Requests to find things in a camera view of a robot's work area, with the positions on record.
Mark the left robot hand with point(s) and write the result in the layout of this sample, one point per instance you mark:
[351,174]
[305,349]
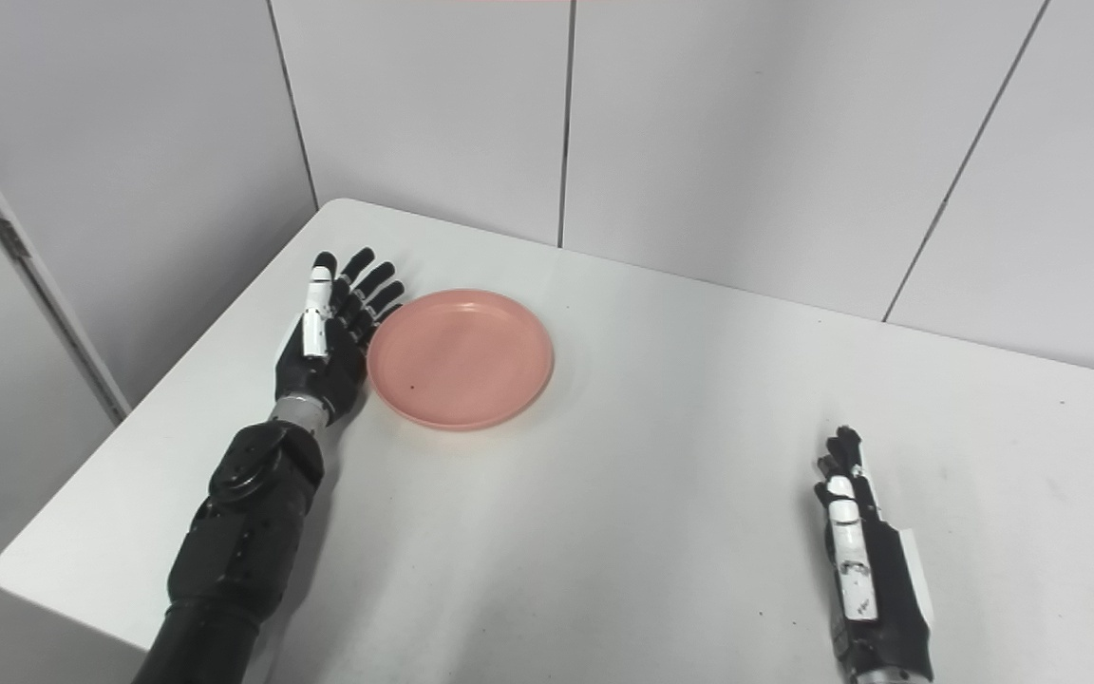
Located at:
[329,342]

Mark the pink round plate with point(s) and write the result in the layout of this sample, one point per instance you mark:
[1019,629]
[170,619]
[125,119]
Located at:
[460,359]

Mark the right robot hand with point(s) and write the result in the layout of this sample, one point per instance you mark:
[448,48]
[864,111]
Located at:
[875,589]

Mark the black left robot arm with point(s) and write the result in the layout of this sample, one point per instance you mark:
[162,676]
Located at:
[234,551]

